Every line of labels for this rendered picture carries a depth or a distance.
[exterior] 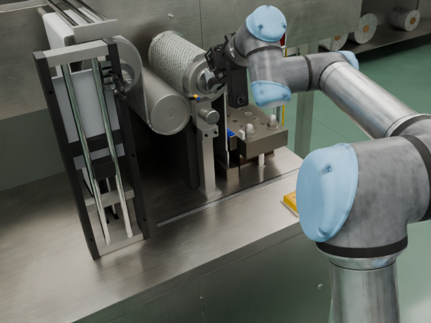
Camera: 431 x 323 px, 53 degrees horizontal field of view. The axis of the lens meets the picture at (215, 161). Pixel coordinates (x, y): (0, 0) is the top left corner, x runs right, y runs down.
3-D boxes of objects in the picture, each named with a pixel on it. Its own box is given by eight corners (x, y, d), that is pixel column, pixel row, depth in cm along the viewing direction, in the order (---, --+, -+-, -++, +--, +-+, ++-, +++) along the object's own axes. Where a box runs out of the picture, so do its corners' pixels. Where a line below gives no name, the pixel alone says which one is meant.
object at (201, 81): (220, 64, 117) (223, 89, 122) (217, 62, 119) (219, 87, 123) (196, 72, 115) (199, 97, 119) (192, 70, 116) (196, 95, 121)
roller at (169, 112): (153, 140, 120) (147, 100, 113) (123, 106, 139) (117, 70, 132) (192, 128, 124) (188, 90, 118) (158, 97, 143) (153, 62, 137)
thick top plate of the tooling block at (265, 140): (246, 159, 136) (245, 143, 132) (189, 112, 166) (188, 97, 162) (287, 145, 142) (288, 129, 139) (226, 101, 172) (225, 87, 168)
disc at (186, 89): (174, 96, 117) (195, 44, 113) (173, 95, 118) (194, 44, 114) (217, 109, 126) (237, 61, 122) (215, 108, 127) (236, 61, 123)
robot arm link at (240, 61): (269, 56, 97) (237, 63, 93) (260, 64, 101) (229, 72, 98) (257, 25, 97) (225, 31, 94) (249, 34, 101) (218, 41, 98)
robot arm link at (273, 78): (313, 93, 85) (303, 41, 87) (259, 100, 84) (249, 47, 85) (301, 105, 93) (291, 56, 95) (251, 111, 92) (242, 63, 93)
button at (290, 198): (297, 214, 124) (298, 207, 122) (283, 201, 129) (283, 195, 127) (317, 206, 126) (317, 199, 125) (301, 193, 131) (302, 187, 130)
